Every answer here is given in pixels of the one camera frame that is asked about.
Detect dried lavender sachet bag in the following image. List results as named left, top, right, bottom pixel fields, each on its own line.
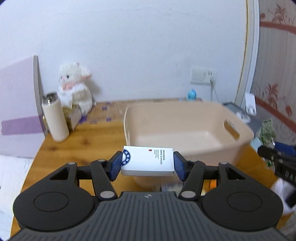
left=257, top=118, right=277, bottom=168

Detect white box blue logo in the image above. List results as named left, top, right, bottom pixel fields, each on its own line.
left=121, top=146, right=175, bottom=177

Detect orange cloth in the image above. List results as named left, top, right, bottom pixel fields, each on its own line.
left=210, top=180, right=217, bottom=190

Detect white appliance base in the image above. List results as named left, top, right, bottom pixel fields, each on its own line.
left=271, top=178, right=295, bottom=216

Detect grey laptop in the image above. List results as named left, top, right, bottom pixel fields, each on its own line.
left=223, top=102, right=262, bottom=135

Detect white phone stand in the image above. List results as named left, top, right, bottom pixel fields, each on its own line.
left=236, top=93, right=257, bottom=123

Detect blue white patterned tissue pack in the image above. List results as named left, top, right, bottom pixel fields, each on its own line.
left=161, top=182, right=184, bottom=193

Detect beige plastic storage basket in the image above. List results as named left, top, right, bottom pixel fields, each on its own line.
left=123, top=101, right=254, bottom=188

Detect purple white board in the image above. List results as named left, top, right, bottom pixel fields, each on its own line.
left=1, top=56, right=45, bottom=158

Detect tissue box with tissue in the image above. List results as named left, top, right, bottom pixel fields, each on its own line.
left=59, top=93, right=82, bottom=132

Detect cream thermos bottle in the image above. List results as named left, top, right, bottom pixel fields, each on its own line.
left=42, top=92, right=69, bottom=142

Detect blue small figurine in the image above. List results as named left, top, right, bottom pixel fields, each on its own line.
left=186, top=89, right=197, bottom=101

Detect white plush lamb toy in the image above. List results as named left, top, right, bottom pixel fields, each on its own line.
left=58, top=62, right=93, bottom=116

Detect white charger plug cable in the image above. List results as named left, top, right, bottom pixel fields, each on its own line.
left=209, top=77, right=221, bottom=104

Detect white wall switch socket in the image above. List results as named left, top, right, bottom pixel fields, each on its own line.
left=190, top=67, right=215, bottom=85

